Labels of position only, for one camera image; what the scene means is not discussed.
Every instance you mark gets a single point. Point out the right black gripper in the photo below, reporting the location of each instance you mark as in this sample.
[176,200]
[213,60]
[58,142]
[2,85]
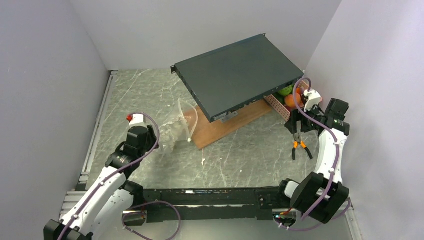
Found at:
[292,125]

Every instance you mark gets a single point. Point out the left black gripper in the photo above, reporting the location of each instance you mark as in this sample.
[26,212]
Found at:
[151,137]

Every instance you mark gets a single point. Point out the red orange fake peach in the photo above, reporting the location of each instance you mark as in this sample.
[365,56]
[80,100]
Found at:
[293,100]

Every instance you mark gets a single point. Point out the bumpy green fake fruit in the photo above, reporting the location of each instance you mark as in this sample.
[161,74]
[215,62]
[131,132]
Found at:
[286,91]

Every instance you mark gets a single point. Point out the clear zip top bag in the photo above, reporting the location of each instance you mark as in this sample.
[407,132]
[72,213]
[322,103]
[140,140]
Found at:
[179,126]

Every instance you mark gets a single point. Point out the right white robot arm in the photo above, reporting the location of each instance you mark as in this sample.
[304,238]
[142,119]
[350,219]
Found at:
[321,193]

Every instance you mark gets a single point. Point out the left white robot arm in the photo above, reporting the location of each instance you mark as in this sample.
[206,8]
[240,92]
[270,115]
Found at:
[114,176]

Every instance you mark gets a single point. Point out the pink perforated plastic tray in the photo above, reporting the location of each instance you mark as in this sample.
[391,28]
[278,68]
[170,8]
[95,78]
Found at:
[279,107]

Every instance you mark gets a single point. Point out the brown wooden board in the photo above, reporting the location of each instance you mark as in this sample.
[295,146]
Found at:
[206,133]

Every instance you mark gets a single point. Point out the dark rack server chassis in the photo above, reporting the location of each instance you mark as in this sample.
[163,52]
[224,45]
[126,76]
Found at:
[231,77]

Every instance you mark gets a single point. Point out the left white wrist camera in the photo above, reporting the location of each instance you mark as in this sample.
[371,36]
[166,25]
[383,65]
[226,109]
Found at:
[136,120]

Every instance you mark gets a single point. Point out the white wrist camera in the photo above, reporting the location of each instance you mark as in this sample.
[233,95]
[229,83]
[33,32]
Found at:
[136,120]
[313,98]

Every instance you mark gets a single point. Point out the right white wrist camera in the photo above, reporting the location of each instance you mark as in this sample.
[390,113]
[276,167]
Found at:
[313,98]

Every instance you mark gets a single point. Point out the aluminium frame rail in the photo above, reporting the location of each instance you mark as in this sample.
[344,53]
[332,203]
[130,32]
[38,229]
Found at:
[71,202]

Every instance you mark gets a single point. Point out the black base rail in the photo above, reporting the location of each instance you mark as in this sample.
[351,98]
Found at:
[159,205]

